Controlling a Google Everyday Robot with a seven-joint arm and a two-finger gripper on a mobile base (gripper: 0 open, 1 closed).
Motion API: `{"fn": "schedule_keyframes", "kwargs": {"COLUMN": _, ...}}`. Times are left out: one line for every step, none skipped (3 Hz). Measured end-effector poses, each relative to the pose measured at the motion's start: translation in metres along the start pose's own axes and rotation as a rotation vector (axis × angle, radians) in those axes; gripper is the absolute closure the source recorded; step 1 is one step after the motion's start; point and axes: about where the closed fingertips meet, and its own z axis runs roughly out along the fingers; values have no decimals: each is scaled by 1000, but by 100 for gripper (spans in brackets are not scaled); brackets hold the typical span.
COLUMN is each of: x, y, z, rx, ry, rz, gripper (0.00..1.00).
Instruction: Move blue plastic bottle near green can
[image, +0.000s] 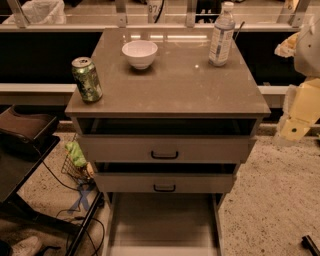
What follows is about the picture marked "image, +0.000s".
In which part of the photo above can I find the green soda can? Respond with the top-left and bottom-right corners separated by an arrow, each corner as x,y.
72,57 -> 103,103

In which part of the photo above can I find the clear plastic water bottle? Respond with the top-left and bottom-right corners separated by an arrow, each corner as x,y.
209,1 -> 235,66

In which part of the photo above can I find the middle grey drawer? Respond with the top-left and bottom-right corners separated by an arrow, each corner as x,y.
94,173 -> 234,193

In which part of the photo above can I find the white ceramic bowl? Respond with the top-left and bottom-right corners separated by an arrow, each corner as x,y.
122,40 -> 158,70

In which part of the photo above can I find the white plastic bag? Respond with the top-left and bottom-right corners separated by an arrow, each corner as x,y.
1,0 -> 66,28

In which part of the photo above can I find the green plush toy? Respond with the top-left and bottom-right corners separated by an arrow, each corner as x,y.
65,141 -> 87,167

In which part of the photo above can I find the black object on floor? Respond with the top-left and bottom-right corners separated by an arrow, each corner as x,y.
301,235 -> 320,256

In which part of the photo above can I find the black side cart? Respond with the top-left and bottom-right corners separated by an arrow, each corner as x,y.
0,105 -> 103,256

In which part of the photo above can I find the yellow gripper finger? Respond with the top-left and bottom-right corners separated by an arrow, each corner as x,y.
279,78 -> 320,141
274,33 -> 298,58

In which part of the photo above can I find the grey drawer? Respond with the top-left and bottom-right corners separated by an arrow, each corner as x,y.
94,173 -> 234,193
78,135 -> 256,163

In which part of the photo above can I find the wire basket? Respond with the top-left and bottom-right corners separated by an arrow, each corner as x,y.
61,135 -> 93,184

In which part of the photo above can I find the blue tape cross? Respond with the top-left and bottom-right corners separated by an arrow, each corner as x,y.
67,184 -> 95,213

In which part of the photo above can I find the metal railing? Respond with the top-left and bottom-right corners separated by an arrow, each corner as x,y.
0,0 -> 320,31

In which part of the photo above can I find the black floor cable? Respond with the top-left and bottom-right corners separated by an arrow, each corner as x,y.
31,143 -> 106,256

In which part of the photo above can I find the grey drawer cabinet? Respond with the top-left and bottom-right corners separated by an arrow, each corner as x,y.
64,27 -> 272,256

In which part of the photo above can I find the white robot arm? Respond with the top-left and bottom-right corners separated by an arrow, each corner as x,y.
274,19 -> 320,142

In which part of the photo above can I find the upper grey drawer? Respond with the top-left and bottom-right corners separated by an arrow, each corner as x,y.
78,135 -> 256,163

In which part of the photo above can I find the open bottom drawer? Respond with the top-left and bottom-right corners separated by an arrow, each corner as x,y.
102,193 -> 225,256

